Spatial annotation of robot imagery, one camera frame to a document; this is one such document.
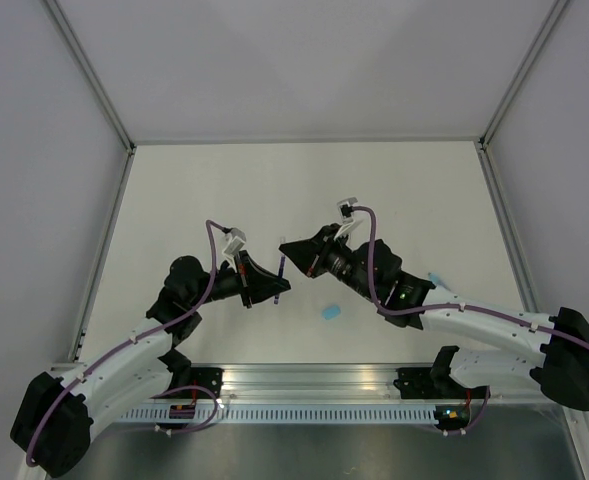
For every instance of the slotted cable duct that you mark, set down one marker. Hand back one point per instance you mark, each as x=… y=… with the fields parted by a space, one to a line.
x=304 y=414

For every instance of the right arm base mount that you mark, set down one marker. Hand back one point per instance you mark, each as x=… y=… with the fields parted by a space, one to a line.
x=434 y=382

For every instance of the light blue eraser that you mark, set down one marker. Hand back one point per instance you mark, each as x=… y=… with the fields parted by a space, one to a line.
x=330 y=312

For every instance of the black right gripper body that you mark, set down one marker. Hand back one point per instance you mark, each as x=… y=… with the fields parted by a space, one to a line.
x=332 y=255

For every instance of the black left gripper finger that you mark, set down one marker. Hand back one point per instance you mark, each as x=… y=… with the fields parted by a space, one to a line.
x=259 y=295
x=259 y=277

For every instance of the aluminium frame post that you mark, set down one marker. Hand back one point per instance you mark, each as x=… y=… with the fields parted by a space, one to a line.
x=70 y=39
x=533 y=53

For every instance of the blue marker cap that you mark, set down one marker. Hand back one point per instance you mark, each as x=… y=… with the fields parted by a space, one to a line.
x=436 y=280

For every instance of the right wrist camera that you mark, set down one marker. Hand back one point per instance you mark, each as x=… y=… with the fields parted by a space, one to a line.
x=349 y=222

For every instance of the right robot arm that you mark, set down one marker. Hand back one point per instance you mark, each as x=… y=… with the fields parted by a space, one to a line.
x=528 y=350

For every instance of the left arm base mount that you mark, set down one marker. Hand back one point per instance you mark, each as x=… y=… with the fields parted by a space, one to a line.
x=194 y=380

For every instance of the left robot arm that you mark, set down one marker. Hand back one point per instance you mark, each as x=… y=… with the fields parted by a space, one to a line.
x=61 y=415

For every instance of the right aluminium frame post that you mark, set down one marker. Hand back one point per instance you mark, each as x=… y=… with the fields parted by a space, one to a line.
x=533 y=53

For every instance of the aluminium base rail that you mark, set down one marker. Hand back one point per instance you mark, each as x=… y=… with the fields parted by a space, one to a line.
x=308 y=383

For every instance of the purple gel pen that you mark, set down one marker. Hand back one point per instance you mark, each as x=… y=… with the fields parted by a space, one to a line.
x=281 y=268

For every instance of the left aluminium frame post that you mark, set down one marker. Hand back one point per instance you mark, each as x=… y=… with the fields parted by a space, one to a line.
x=70 y=39

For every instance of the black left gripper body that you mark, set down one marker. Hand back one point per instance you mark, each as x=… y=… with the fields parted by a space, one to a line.
x=247 y=288

